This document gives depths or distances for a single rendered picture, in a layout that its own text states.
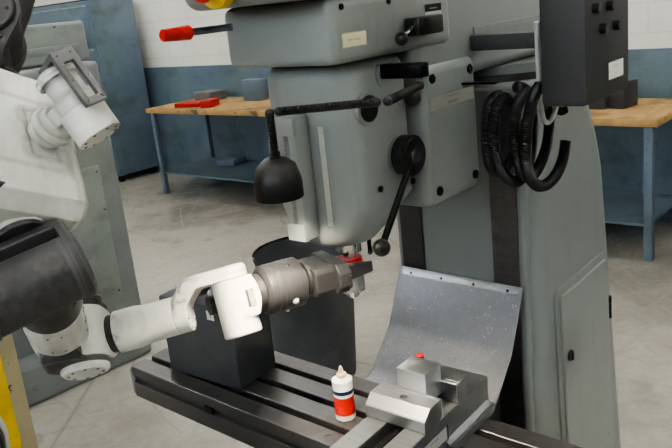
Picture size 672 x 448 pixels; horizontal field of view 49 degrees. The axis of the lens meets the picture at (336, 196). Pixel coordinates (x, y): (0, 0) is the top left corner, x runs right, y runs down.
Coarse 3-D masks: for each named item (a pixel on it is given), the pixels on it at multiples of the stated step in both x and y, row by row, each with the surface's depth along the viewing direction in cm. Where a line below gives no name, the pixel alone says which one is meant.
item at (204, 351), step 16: (176, 288) 167; (208, 288) 165; (208, 320) 159; (176, 336) 167; (192, 336) 164; (208, 336) 161; (256, 336) 162; (176, 352) 169; (192, 352) 166; (208, 352) 162; (224, 352) 159; (240, 352) 158; (256, 352) 163; (272, 352) 167; (176, 368) 171; (192, 368) 167; (208, 368) 164; (224, 368) 161; (240, 368) 159; (256, 368) 163; (224, 384) 162; (240, 384) 159
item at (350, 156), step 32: (352, 64) 119; (288, 96) 123; (320, 96) 119; (352, 96) 118; (384, 96) 124; (320, 128) 120; (352, 128) 120; (384, 128) 125; (320, 160) 122; (352, 160) 121; (384, 160) 126; (320, 192) 124; (352, 192) 122; (384, 192) 126; (320, 224) 126; (352, 224) 124; (384, 224) 132
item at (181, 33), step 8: (224, 24) 121; (160, 32) 112; (168, 32) 112; (176, 32) 113; (184, 32) 114; (192, 32) 115; (200, 32) 117; (208, 32) 119; (216, 32) 120; (168, 40) 113; (176, 40) 114; (184, 40) 116
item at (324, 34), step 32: (320, 0) 110; (352, 0) 112; (384, 0) 118; (416, 0) 125; (256, 32) 119; (288, 32) 115; (320, 32) 110; (352, 32) 112; (384, 32) 119; (448, 32) 133; (256, 64) 121; (288, 64) 117; (320, 64) 113
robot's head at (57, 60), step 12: (72, 48) 102; (48, 60) 100; (60, 60) 100; (72, 60) 102; (48, 72) 101; (60, 72) 100; (84, 72) 102; (36, 84) 102; (72, 84) 100; (96, 84) 102; (84, 96) 100; (96, 96) 101
